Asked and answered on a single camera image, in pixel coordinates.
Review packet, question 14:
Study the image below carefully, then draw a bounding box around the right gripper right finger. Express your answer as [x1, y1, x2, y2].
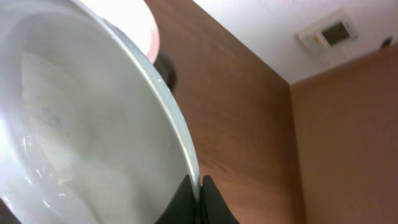
[200, 175, 239, 224]

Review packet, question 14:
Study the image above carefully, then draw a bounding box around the dark brown serving tray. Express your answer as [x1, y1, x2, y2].
[154, 50, 177, 93]

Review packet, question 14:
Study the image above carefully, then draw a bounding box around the white wall thermostat panel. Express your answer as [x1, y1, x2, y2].
[298, 9, 358, 55]

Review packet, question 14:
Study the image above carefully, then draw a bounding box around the white plate pink rim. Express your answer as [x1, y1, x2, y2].
[81, 0, 160, 63]

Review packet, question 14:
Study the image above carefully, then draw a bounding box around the pale grey-blue plate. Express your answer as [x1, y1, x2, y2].
[1, 1, 200, 223]

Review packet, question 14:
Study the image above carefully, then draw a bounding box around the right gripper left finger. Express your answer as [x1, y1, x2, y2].
[155, 175, 197, 224]

